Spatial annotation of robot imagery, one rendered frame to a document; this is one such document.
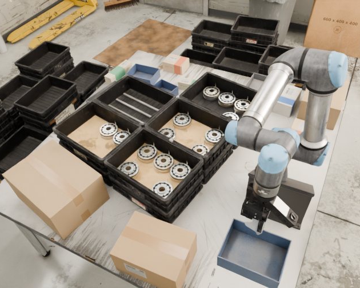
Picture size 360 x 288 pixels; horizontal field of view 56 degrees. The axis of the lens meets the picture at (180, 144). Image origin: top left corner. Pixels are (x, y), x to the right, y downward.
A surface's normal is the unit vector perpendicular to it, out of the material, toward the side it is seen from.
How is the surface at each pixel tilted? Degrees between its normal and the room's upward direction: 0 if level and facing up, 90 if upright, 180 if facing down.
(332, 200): 0
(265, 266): 1
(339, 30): 75
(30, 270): 0
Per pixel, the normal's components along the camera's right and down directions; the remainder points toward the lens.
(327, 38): -0.43, 0.45
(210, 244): -0.05, -0.68
